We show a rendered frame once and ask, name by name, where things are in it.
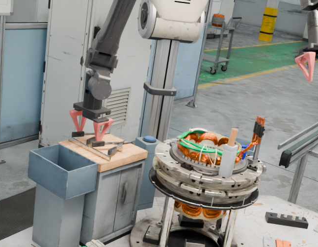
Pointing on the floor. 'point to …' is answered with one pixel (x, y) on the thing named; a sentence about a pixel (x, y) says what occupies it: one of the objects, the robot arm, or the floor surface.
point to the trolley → (220, 46)
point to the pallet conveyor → (301, 155)
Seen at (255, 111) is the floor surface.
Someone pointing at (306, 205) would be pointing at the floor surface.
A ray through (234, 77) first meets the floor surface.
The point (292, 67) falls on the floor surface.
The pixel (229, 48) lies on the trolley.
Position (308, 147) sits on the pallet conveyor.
